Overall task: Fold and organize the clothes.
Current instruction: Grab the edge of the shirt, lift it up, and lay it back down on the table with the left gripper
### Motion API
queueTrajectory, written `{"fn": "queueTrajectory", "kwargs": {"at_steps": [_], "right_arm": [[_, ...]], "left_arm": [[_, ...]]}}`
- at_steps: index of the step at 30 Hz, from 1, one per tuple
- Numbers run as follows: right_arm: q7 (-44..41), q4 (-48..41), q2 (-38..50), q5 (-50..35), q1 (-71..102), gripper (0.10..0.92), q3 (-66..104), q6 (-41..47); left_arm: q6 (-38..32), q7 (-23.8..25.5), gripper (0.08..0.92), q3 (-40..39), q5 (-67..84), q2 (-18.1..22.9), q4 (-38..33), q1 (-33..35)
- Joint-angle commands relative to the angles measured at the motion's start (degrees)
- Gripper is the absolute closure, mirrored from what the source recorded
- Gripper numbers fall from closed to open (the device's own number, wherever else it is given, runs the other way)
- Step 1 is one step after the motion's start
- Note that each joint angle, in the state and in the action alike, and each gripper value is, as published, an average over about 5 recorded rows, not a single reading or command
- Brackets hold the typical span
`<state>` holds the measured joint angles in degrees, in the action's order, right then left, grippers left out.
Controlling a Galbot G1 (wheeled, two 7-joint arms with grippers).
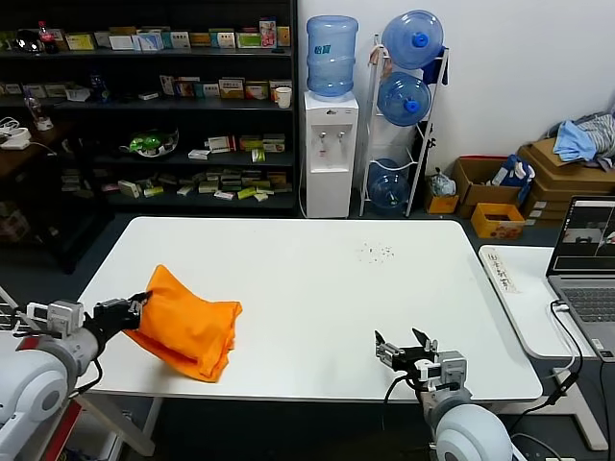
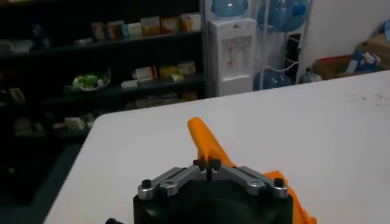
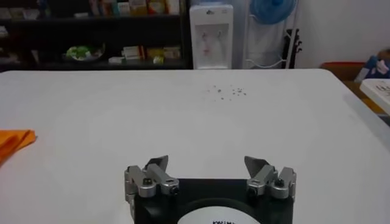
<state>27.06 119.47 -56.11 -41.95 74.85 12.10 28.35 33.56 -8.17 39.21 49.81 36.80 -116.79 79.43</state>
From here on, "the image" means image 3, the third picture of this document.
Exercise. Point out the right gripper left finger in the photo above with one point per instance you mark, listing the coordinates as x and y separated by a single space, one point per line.
149 182

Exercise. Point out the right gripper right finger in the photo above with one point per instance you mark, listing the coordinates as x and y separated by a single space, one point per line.
268 182

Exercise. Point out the orange t-shirt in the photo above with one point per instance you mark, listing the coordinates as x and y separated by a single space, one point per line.
12 141

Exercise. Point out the large white table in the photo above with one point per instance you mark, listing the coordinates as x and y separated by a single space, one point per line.
195 128

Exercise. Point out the scattered dark crumbs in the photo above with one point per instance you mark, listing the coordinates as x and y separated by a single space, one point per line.
219 90

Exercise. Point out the small green box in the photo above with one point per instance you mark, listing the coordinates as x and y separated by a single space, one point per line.
158 60

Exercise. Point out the flat white box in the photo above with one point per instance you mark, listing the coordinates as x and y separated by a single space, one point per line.
81 15
116 60

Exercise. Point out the green yellow box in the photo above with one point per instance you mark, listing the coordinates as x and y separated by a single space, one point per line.
155 53

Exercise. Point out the open cardboard box red rim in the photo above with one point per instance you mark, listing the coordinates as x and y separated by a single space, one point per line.
338 71

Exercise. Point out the white orange box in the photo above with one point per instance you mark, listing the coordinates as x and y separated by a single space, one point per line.
109 7
172 52

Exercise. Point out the black tripod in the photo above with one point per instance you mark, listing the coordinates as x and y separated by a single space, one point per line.
295 48

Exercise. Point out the small white side table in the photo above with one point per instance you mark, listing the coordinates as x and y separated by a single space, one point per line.
373 88

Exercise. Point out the bowl of green fruit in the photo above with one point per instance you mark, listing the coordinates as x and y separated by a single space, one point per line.
82 53

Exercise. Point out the white water dispenser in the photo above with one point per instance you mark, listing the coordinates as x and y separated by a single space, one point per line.
211 42

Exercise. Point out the blue white package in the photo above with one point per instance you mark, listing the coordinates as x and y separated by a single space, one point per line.
374 66

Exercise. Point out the blue water jug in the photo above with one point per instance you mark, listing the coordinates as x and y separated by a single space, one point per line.
272 10

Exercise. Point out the large brown cardboard box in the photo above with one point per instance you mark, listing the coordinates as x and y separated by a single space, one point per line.
385 55

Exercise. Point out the yellow white box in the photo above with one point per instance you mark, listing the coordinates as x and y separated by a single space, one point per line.
138 7

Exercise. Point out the white blue box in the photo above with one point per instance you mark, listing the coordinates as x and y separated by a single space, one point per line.
123 8

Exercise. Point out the black shelf unit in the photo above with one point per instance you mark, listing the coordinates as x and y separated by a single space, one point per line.
45 36

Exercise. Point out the tall white red box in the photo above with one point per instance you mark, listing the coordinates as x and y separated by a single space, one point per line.
95 7

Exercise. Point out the white green box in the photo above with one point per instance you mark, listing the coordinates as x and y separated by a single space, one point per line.
4 13
16 13

